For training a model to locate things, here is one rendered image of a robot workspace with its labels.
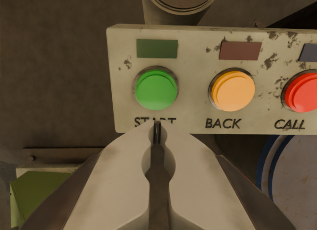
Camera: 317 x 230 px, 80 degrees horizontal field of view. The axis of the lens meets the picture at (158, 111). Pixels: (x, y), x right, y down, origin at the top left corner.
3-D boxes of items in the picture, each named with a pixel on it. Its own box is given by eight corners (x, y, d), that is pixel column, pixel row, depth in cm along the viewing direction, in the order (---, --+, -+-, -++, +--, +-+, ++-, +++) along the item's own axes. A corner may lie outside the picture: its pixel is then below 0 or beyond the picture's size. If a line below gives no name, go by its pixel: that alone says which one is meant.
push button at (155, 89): (135, 66, 18) (134, 71, 17) (177, 67, 19) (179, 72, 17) (137, 103, 20) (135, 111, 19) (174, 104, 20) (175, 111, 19)
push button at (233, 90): (212, 68, 19) (217, 73, 17) (252, 69, 19) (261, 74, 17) (206, 104, 21) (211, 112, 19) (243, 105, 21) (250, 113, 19)
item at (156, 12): (147, 29, 75) (137, -91, 24) (178, 30, 76) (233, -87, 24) (147, 61, 77) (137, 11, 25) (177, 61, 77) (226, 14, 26)
